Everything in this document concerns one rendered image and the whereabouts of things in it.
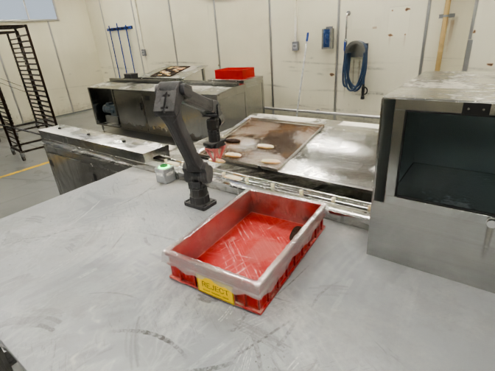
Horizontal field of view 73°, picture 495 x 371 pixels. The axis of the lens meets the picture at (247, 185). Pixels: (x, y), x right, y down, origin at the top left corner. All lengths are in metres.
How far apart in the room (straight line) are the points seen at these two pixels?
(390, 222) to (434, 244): 0.12
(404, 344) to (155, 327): 0.59
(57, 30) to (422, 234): 8.58
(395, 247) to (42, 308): 1.01
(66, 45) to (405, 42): 6.98
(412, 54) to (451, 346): 4.29
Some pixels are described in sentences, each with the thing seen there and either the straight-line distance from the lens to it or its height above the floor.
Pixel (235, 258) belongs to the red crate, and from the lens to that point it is 1.09.
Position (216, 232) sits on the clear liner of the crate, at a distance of 1.16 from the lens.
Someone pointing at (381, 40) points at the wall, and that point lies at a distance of 5.02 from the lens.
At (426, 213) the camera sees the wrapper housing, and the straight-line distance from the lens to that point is 1.01.
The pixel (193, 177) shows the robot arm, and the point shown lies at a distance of 1.39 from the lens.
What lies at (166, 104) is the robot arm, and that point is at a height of 1.28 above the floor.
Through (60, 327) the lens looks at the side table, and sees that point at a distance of 1.05.
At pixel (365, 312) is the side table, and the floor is 0.82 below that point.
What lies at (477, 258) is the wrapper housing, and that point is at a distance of 1.05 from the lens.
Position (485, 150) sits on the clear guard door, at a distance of 0.93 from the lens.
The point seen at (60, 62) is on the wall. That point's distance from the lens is 8.93.
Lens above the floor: 1.47
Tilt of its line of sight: 24 degrees down
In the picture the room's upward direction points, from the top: 4 degrees counter-clockwise
